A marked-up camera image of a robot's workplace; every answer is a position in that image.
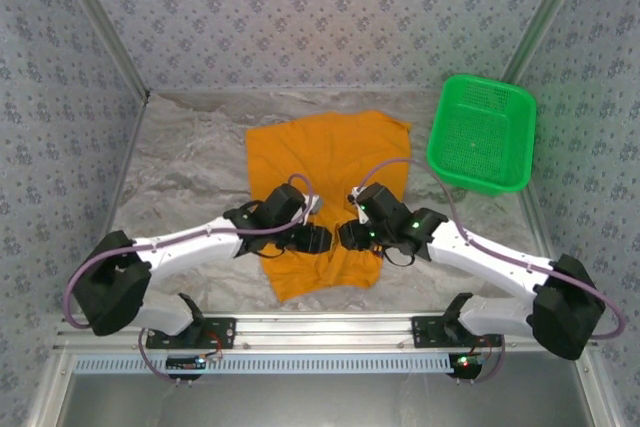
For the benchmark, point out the orange t-shirt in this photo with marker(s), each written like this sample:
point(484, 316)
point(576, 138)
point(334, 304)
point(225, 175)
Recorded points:
point(330, 147)

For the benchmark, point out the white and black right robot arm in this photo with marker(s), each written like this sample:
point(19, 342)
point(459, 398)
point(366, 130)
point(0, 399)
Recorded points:
point(490, 262)

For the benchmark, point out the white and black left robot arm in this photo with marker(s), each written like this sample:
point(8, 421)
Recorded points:
point(190, 247)

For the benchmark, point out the green plastic basket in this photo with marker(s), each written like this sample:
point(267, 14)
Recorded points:
point(480, 137)

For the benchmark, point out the small circuit board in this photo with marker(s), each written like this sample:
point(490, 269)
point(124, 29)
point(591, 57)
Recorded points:
point(185, 363)
point(465, 364)

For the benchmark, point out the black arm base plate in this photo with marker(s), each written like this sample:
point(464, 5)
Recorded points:
point(225, 334)
point(425, 332)

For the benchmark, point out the aluminium mounting rail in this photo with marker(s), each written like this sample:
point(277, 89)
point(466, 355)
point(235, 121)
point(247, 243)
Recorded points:
point(325, 332)

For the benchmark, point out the aluminium corner post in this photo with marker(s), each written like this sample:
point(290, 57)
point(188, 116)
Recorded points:
point(105, 27)
point(545, 12)

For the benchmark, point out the aluminium frame leg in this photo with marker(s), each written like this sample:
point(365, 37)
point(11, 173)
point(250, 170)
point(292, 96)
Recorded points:
point(50, 392)
point(597, 399)

